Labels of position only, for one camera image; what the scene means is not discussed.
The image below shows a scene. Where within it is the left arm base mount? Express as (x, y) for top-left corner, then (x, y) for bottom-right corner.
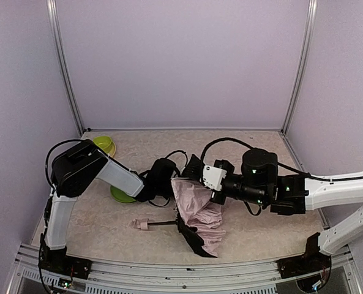
(39, 255), (92, 280)

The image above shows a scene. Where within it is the beige plate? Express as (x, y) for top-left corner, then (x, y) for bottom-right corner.
(110, 142), (116, 157)

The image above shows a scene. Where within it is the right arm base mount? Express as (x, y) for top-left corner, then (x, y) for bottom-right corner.
(277, 255), (332, 279)

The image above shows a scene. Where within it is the front aluminium rail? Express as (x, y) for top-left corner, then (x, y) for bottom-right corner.
(2, 244), (363, 293)

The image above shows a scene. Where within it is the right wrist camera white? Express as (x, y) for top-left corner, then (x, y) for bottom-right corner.
(202, 165), (227, 192)

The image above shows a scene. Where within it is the pink and black umbrella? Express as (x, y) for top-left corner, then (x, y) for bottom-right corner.
(131, 178), (228, 258)

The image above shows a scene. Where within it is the right aluminium corner post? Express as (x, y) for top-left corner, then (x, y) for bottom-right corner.
(281, 0), (318, 137)

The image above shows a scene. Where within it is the left aluminium corner post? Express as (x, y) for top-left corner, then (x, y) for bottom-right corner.
(47, 0), (85, 136)

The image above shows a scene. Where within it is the aluminium corner post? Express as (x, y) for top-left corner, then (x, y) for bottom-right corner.
(47, 0), (85, 136)
(281, 0), (318, 137)

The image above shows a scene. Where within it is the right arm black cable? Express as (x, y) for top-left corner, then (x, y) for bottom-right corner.
(199, 137), (363, 181)

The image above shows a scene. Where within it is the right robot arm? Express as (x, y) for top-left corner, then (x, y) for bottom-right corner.
(201, 148), (363, 258)

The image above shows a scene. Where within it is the green bowl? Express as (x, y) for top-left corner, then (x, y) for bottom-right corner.
(93, 136), (113, 156)

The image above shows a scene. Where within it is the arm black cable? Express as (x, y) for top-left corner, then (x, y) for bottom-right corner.
(199, 137), (363, 181)
(45, 139), (190, 208)

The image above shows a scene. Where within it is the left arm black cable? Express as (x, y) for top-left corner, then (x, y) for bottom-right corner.
(45, 139), (190, 208)

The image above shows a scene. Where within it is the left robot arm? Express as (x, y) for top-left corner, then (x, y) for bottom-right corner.
(40, 139), (181, 254)

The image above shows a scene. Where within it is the green plate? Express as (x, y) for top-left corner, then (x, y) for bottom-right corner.
(110, 186), (136, 203)

